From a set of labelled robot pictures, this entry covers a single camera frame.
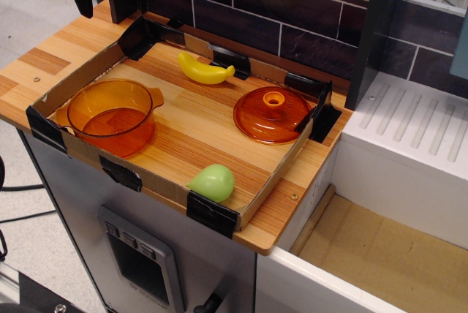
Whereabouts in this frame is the grey toy oven front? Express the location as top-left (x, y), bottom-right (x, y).
top-left (23, 134), bottom-right (257, 312)

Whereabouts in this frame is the dark grey vertical post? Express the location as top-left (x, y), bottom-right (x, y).
top-left (345, 0), bottom-right (398, 110)

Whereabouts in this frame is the yellow plastic banana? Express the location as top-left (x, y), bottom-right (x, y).
top-left (178, 52), bottom-right (235, 85)

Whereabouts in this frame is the white toy sink unit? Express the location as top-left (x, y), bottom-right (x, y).
top-left (255, 74), bottom-right (467, 312)

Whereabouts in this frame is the orange transparent pot lid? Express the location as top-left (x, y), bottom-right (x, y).
top-left (233, 86), bottom-right (310, 144)

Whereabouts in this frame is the green plastic pear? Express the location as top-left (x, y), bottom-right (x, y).
top-left (186, 164), bottom-right (235, 203)

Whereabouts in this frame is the black floor cable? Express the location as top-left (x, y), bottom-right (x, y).
top-left (0, 183), bottom-right (56, 225)

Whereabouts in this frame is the black oven knob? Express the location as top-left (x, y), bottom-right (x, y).
top-left (193, 293), bottom-right (222, 313)

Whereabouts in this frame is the orange transparent pot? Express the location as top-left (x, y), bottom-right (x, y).
top-left (56, 79), bottom-right (164, 158)

